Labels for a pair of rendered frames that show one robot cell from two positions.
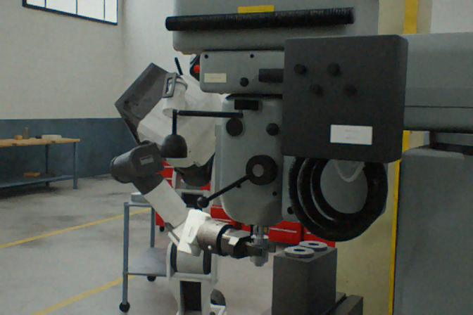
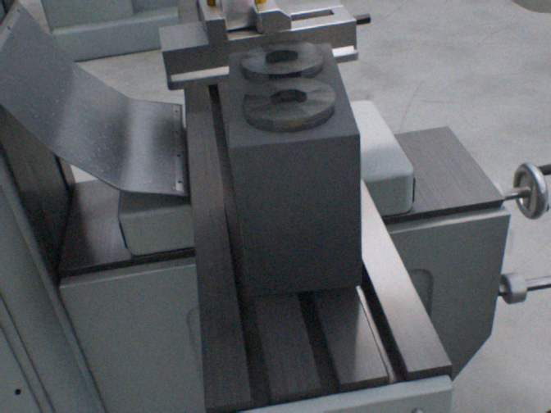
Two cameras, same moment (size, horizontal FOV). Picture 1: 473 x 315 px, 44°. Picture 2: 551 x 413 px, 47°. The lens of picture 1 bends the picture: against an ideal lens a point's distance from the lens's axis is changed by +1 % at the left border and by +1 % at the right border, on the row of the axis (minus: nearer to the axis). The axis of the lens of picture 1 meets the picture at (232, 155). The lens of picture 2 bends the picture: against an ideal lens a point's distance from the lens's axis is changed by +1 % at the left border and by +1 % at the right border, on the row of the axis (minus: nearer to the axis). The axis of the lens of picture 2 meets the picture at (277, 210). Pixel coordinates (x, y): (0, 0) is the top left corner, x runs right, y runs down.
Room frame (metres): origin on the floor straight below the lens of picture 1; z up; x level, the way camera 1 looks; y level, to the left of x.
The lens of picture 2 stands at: (2.31, -0.58, 1.43)
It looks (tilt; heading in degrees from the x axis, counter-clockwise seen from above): 36 degrees down; 148
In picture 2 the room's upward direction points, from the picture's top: 6 degrees counter-clockwise
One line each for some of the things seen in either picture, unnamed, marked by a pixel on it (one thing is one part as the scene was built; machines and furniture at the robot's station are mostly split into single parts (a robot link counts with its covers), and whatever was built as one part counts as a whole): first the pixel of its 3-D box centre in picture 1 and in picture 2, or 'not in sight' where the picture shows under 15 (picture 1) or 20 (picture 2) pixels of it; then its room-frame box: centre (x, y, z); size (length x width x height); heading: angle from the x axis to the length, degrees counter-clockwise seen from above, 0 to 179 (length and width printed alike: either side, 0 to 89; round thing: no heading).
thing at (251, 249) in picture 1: (251, 250); not in sight; (1.44, -0.05, 1.24); 0.06 x 0.02 x 0.03; 49
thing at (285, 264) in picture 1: (305, 278); (292, 159); (1.81, -0.24, 1.06); 0.22 x 0.12 x 0.20; 147
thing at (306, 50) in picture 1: (341, 98); not in sight; (1.03, -0.19, 1.62); 0.20 x 0.09 x 0.21; 63
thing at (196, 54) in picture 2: not in sight; (255, 31); (1.35, 0.02, 1.02); 0.35 x 0.15 x 0.11; 65
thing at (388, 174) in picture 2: not in sight; (260, 165); (1.47, -0.08, 0.82); 0.50 x 0.35 x 0.12; 63
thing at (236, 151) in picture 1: (263, 158); not in sight; (1.46, -0.08, 1.47); 0.21 x 0.19 x 0.32; 153
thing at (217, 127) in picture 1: (223, 164); not in sight; (1.52, 0.02, 1.45); 0.04 x 0.04 x 0.21; 63
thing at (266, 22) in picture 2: not in sight; (267, 10); (1.37, 0.04, 1.05); 0.12 x 0.06 x 0.04; 155
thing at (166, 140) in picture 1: (174, 145); not in sight; (1.55, 0.16, 1.49); 0.07 x 0.07 x 0.06
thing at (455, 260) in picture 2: not in sight; (289, 302); (1.48, -0.05, 0.46); 0.80 x 0.30 x 0.60; 63
